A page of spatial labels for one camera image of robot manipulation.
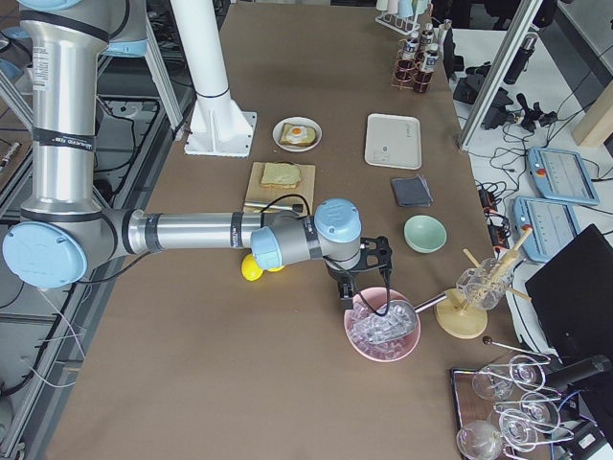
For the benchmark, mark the copper wire bottle rack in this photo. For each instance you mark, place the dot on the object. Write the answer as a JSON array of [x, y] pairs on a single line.
[[412, 78]]

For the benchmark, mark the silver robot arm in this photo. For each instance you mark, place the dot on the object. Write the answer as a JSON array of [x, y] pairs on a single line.
[[63, 233]]

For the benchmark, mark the black thermos bottle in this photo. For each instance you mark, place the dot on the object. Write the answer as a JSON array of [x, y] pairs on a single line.
[[521, 59]]

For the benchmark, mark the wine glass rack tray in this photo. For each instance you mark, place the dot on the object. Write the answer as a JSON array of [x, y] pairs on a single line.
[[509, 409]]

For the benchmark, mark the blue teach pendant near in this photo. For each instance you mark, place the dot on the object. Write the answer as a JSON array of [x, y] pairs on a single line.
[[554, 225]]

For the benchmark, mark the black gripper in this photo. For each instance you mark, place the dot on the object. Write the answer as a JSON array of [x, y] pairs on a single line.
[[341, 274]]

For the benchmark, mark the blue teach pendant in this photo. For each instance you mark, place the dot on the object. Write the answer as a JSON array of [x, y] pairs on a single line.
[[561, 174], [554, 225]]

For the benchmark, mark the plain bread slice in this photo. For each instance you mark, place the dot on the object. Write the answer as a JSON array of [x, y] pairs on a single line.
[[280, 175]]

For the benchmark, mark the aluminium frame post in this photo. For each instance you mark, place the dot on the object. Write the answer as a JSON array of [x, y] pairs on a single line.
[[519, 26]]

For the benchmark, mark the steel knife black tip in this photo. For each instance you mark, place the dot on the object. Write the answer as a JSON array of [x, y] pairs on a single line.
[[297, 208]]

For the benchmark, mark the blue teach pendant far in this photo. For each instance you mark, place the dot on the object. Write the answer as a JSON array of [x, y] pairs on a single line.
[[561, 174]]

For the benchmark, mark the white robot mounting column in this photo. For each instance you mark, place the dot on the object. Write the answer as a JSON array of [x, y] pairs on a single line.
[[218, 126]]

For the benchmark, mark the mint green bowl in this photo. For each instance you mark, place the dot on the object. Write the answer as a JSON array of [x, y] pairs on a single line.
[[424, 234]]

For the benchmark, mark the tea bottle white cap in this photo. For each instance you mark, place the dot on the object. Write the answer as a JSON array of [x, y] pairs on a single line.
[[409, 51]]

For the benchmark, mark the cream rabbit tray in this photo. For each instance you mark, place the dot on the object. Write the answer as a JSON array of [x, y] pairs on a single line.
[[393, 141]]

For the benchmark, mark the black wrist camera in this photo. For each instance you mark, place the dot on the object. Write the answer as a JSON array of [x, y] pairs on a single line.
[[376, 253]]

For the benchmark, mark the white round plate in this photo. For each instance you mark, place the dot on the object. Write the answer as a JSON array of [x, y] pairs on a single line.
[[277, 130]]

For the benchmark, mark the bread slice with egg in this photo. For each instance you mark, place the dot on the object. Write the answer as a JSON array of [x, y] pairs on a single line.
[[310, 140]]

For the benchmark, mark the wooden mug tree stand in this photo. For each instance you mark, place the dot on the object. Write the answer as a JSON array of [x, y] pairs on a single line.
[[457, 317]]

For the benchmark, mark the plastic fried egg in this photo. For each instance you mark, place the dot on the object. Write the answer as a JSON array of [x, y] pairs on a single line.
[[297, 134]]

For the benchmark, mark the black laptop monitor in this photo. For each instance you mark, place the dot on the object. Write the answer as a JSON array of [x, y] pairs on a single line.
[[572, 297]]

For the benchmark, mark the clear glass mug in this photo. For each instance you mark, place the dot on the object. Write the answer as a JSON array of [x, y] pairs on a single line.
[[485, 285]]

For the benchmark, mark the metal ice scoop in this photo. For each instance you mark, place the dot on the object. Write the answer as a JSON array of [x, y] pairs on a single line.
[[400, 318]]

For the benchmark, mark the pink bowl of ice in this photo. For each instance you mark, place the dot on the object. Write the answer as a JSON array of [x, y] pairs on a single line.
[[360, 326]]

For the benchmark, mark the folded grey cloth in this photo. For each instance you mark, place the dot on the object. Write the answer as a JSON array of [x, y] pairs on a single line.
[[411, 192]]

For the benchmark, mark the wooden cutting board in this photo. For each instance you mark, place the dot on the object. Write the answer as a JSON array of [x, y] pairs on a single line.
[[303, 193]]

